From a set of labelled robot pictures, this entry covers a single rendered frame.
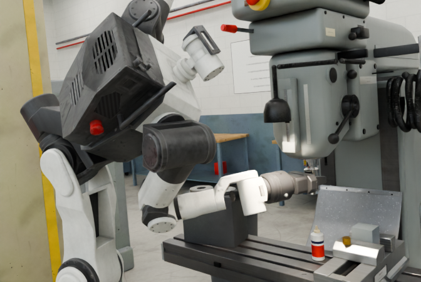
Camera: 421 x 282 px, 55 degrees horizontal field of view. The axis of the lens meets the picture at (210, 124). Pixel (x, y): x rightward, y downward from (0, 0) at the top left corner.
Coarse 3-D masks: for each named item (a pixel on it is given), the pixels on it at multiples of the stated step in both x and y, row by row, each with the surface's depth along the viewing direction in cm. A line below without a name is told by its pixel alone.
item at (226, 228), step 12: (228, 192) 148; (228, 204) 145; (240, 204) 150; (204, 216) 151; (216, 216) 148; (228, 216) 145; (240, 216) 150; (192, 228) 154; (204, 228) 151; (216, 228) 148; (228, 228) 146; (240, 228) 150; (192, 240) 154; (204, 240) 152; (216, 240) 149; (228, 240) 146; (240, 240) 149
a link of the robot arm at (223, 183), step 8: (224, 176) 114; (232, 176) 113; (240, 176) 113; (248, 176) 113; (256, 176) 114; (216, 184) 115; (224, 184) 113; (216, 192) 113; (224, 192) 118; (216, 200) 112; (224, 208) 113
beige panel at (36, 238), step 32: (0, 0) 221; (32, 0) 234; (0, 32) 221; (32, 32) 234; (0, 64) 221; (32, 64) 234; (0, 96) 220; (32, 96) 234; (0, 128) 220; (0, 160) 220; (32, 160) 233; (0, 192) 220; (32, 192) 233; (0, 224) 219; (32, 224) 233; (0, 256) 219; (32, 256) 232
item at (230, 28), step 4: (224, 24) 109; (228, 24) 110; (232, 24) 112; (224, 28) 109; (228, 28) 110; (232, 28) 111; (236, 28) 112; (240, 28) 115; (244, 28) 117; (228, 32) 112; (232, 32) 112; (244, 32) 117; (248, 32) 118; (252, 32) 120
